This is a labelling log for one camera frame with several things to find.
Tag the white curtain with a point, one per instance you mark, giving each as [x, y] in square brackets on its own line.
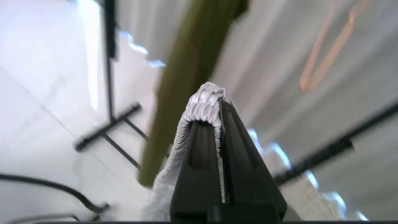
[264, 62]

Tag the black clothes rack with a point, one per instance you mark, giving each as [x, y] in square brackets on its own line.
[109, 62]

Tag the pink clothes hanger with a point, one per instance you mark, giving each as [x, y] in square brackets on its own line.
[335, 49]

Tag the pale grey garment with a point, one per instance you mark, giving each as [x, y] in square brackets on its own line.
[202, 102]

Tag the green shirt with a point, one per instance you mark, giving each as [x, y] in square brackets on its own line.
[186, 77]

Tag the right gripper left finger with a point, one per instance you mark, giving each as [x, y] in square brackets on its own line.
[196, 180]

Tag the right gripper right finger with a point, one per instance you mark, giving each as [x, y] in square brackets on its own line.
[255, 186]

